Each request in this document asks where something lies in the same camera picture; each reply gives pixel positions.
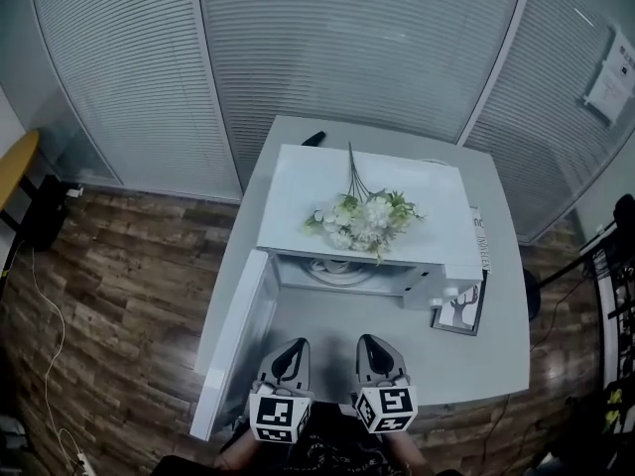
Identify black yellow patterned item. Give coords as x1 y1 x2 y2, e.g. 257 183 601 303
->
602 387 626 435

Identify black bin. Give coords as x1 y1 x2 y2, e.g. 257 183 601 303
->
30 174 68 253

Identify white enamel cup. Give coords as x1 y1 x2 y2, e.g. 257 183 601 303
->
310 259 351 274

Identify white microwave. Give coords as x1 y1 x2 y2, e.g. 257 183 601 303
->
190 142 485 440

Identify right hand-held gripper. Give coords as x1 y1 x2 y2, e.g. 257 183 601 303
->
352 333 420 435

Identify white table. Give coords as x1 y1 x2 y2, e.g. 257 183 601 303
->
191 114 532 434

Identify person's left forearm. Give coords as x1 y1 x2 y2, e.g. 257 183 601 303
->
216 426 259 471

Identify yellow round table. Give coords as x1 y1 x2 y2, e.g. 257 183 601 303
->
0 129 41 232

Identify black picture frame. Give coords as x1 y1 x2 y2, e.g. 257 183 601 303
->
429 204 493 338

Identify white artificial flower bouquet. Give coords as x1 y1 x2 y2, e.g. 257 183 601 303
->
303 140 427 266

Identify white metal rack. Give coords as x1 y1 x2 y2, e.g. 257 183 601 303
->
593 245 635 389

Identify white cable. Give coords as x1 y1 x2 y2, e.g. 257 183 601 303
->
29 245 83 458

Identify small white wall notice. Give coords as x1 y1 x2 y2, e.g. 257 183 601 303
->
608 26 635 76

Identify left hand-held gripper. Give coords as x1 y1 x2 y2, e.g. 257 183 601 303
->
248 337 315 446

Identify large white wall notice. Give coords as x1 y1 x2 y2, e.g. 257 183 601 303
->
582 61 632 126

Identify person's right forearm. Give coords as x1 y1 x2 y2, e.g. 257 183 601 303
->
381 431 429 471

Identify person's black clothing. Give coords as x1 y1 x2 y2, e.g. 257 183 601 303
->
148 403 441 476

